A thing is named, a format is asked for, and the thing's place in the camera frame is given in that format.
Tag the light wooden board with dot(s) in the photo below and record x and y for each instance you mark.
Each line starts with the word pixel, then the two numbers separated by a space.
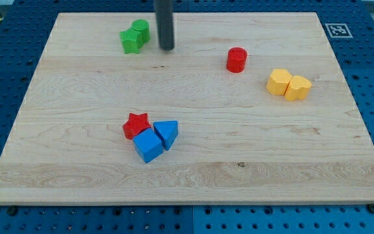
pixel 237 144

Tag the yellow heart block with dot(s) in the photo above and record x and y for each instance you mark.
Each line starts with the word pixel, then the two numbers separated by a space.
pixel 298 88

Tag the white fiducial marker tag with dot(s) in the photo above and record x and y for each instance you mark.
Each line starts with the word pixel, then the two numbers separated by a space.
pixel 338 30

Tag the red cylinder block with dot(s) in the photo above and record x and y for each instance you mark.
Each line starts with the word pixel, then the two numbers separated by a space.
pixel 236 59

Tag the green cylinder block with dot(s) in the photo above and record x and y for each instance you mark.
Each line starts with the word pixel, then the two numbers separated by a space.
pixel 142 26

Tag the red star block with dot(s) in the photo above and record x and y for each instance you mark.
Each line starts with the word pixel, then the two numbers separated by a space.
pixel 135 124

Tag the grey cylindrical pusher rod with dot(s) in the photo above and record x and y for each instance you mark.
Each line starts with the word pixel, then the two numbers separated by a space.
pixel 164 24

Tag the yellow hexagon block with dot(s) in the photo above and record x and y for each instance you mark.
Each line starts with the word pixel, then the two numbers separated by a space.
pixel 278 81

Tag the blue cube block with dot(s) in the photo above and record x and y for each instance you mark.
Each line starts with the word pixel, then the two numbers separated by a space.
pixel 148 145

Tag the blue triangle block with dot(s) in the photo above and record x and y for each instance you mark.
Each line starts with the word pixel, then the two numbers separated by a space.
pixel 167 131

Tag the green star block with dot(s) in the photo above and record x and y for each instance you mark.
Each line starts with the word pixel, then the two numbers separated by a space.
pixel 131 40

